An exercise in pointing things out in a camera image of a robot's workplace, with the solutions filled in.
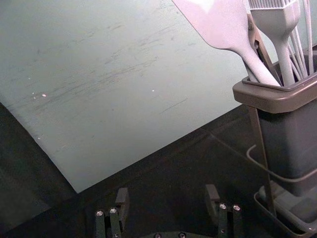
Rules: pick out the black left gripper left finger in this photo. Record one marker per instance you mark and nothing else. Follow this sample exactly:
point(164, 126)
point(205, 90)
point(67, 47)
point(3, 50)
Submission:
point(122, 200)

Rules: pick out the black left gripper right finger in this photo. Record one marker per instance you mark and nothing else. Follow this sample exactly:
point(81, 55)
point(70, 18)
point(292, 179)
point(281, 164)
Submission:
point(212, 198)

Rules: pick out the black table cloth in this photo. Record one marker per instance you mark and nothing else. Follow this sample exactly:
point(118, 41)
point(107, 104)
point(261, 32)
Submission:
point(173, 168)

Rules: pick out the black rack with steel bars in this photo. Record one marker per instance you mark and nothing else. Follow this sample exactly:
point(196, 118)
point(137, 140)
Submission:
point(263, 158)

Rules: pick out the dark grey drip tray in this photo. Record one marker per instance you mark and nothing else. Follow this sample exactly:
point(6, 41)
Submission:
point(294, 215)

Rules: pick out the dark grey utensil holder cup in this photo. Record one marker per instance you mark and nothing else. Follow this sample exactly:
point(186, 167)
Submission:
point(289, 138)

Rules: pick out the grey silicone spatula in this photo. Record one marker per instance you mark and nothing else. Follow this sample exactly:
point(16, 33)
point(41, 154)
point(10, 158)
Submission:
point(223, 27)

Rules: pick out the grey silicone basting brush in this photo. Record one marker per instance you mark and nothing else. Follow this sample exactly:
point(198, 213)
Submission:
point(277, 27)

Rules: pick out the plain pale wall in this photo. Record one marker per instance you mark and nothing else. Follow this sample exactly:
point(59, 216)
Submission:
point(99, 74)

